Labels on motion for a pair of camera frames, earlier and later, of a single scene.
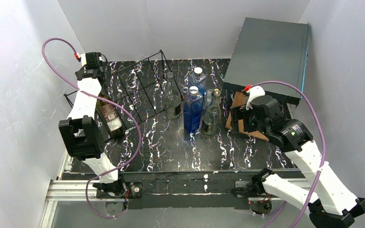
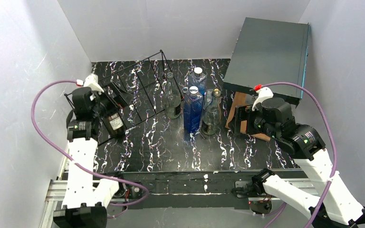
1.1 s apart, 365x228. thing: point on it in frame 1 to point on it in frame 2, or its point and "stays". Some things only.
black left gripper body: x=76 y=135 to x=107 y=102
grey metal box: x=267 y=50 stays
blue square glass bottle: x=193 y=108 stays
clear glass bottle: x=172 y=98 stays
